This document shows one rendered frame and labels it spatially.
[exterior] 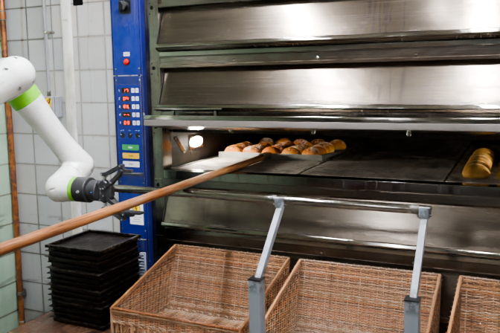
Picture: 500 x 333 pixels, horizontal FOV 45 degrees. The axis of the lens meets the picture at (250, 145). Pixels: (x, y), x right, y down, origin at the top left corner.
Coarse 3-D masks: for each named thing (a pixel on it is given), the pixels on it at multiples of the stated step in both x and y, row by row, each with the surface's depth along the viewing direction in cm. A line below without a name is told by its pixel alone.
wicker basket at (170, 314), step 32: (192, 256) 262; (224, 256) 255; (256, 256) 249; (160, 288) 256; (192, 288) 259; (224, 288) 253; (128, 320) 223; (160, 320) 216; (192, 320) 211; (224, 320) 247
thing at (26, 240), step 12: (228, 168) 253; (240, 168) 265; (192, 180) 225; (204, 180) 232; (156, 192) 202; (168, 192) 208; (120, 204) 184; (132, 204) 189; (84, 216) 169; (96, 216) 172; (108, 216) 178; (48, 228) 156; (60, 228) 159; (72, 228) 163; (12, 240) 145; (24, 240) 147; (36, 240) 151; (0, 252) 140
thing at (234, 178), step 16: (176, 176) 265; (192, 176) 262; (224, 176) 256; (240, 176) 252; (256, 176) 249; (272, 176) 246; (288, 176) 244; (304, 176) 242; (320, 176) 241; (336, 176) 241; (400, 192) 226; (416, 192) 223; (432, 192) 221; (448, 192) 218; (464, 192) 216; (480, 192) 214; (496, 192) 212
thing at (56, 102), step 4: (52, 96) 287; (56, 96) 286; (60, 96) 286; (52, 100) 281; (56, 100) 283; (60, 100) 285; (48, 104) 281; (52, 104) 281; (56, 104) 283; (60, 104) 285; (52, 108) 281; (56, 108) 283; (60, 108) 285; (56, 112) 283; (60, 112) 286; (60, 116) 286
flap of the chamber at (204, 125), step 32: (192, 128) 254; (224, 128) 244; (256, 128) 234; (288, 128) 225; (320, 128) 220; (352, 128) 215; (384, 128) 211; (416, 128) 206; (448, 128) 202; (480, 128) 198
